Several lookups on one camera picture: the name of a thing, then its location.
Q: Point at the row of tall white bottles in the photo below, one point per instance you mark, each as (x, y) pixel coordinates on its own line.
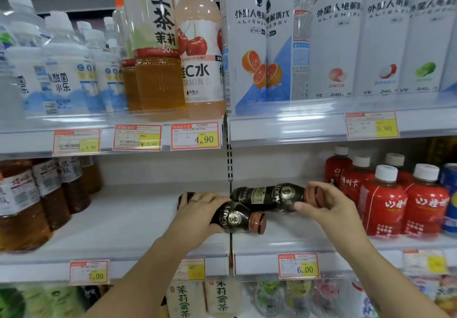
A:
(335, 43)

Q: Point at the person's right hand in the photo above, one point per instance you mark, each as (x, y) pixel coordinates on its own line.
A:
(337, 217)

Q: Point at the row of white blue-label bottles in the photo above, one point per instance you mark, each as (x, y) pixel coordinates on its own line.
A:
(60, 78)

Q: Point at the blue yellow drink can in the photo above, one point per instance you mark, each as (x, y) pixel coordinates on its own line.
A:
(450, 185)

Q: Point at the person's right forearm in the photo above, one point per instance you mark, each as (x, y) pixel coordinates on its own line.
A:
(385, 282)

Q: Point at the white blue drink bottle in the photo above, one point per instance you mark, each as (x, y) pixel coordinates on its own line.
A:
(366, 307)

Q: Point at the red bottle white cap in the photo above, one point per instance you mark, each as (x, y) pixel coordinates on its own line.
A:
(353, 182)
(333, 171)
(382, 207)
(426, 207)
(394, 160)

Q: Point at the tall tea bottle red band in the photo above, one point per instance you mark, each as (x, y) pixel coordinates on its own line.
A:
(130, 85)
(160, 78)

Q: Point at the person's left forearm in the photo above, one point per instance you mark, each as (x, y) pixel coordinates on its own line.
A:
(143, 285)

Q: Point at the red yellow price tag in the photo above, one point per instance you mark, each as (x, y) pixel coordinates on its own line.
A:
(296, 266)
(194, 269)
(425, 262)
(85, 273)
(364, 125)
(71, 143)
(135, 137)
(192, 135)

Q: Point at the yellow bottle dark label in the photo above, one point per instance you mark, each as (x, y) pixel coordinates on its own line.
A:
(93, 294)

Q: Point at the row of amber tea bottles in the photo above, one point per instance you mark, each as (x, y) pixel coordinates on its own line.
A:
(21, 221)

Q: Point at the person's left hand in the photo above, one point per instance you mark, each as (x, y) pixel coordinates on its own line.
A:
(192, 221)

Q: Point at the bright green drink bottle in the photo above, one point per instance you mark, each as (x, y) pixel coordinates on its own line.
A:
(10, 303)

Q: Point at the clear bottle colourful label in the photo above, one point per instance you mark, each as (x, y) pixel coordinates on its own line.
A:
(267, 292)
(326, 292)
(298, 292)

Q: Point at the brown-capped dark coffee bottle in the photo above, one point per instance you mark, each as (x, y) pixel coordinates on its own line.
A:
(267, 196)
(235, 217)

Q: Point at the store shelving unit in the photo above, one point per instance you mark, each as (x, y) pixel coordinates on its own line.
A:
(125, 214)

